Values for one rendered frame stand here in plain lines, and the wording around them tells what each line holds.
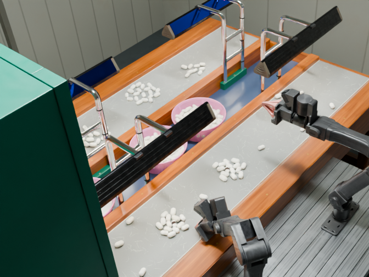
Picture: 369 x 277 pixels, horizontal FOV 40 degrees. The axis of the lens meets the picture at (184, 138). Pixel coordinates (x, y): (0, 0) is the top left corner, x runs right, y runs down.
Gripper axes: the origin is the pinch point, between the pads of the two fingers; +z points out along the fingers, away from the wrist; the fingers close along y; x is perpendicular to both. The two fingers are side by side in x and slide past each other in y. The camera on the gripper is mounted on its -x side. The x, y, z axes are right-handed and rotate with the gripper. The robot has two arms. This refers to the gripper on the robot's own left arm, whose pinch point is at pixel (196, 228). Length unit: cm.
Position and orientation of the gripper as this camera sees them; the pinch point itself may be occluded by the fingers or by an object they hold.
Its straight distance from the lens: 199.2
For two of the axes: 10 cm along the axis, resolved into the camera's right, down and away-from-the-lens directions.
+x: 5.4, 8.3, 1.3
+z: -5.2, 2.1, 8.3
